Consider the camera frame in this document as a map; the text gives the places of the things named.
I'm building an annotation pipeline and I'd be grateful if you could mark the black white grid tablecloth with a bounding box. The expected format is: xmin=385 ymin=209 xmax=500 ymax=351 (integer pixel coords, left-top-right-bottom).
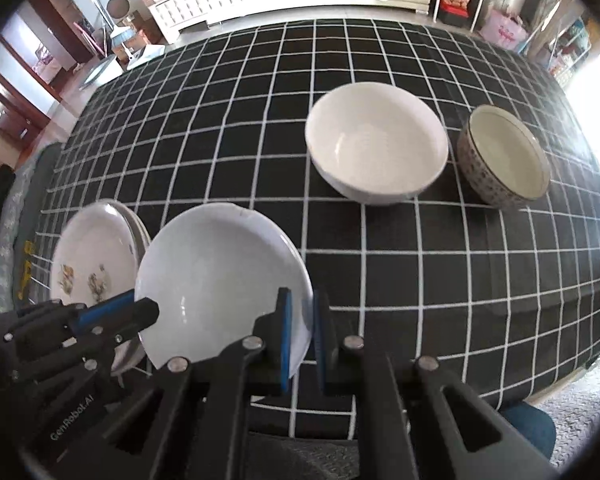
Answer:
xmin=17 ymin=19 xmax=600 ymax=441

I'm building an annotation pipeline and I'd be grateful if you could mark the pink bag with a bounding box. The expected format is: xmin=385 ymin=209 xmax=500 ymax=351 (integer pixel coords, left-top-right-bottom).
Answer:
xmin=480 ymin=7 xmax=528 ymax=51

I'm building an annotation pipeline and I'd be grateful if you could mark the standing oval mirror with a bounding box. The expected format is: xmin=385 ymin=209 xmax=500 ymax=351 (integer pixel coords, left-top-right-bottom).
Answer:
xmin=525 ymin=0 xmax=573 ymax=63

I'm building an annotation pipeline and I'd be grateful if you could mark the grey printed chair cover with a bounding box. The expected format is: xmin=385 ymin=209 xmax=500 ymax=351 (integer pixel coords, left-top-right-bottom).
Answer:
xmin=0 ymin=142 xmax=63 ymax=321

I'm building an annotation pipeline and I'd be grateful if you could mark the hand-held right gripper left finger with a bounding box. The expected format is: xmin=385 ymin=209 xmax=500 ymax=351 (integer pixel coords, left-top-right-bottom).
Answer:
xmin=80 ymin=287 xmax=295 ymax=480

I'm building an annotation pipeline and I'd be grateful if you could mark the bowl with black flower pattern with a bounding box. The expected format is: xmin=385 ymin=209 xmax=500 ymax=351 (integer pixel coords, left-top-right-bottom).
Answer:
xmin=456 ymin=105 xmax=552 ymax=212

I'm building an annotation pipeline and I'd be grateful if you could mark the dark blue cloth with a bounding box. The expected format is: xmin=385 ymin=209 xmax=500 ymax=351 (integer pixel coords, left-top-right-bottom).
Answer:
xmin=500 ymin=402 xmax=557 ymax=461

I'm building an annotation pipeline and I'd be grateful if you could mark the white bowl floral base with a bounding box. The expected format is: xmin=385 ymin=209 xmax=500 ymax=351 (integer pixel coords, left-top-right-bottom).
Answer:
xmin=134 ymin=203 xmax=315 ymax=381

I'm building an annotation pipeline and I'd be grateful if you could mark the red wooden doorway frame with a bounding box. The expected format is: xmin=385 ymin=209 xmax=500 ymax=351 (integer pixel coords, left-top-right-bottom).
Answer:
xmin=0 ymin=0 xmax=101 ymax=103

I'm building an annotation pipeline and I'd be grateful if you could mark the white mop bucket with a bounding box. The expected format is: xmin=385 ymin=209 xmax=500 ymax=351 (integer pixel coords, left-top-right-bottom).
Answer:
xmin=80 ymin=52 xmax=123 ymax=92

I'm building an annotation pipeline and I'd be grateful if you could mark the small white plate printed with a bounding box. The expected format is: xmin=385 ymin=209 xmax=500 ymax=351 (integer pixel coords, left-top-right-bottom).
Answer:
xmin=50 ymin=202 xmax=142 ymax=311

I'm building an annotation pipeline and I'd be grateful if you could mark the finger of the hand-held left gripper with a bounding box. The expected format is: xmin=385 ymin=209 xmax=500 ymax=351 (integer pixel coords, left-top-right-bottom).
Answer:
xmin=2 ymin=289 xmax=138 ymax=344
xmin=10 ymin=297 xmax=161 ymax=387

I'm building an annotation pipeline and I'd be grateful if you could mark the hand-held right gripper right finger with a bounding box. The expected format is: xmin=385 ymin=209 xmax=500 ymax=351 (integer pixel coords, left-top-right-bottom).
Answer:
xmin=314 ymin=289 xmax=567 ymax=480

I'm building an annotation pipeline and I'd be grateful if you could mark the white dustpan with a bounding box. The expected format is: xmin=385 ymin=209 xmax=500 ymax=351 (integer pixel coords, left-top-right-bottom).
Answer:
xmin=125 ymin=45 xmax=167 ymax=72

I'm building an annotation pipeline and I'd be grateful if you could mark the cream white bowl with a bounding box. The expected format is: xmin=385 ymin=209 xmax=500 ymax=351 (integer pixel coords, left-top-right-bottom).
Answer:
xmin=305 ymin=81 xmax=450 ymax=206

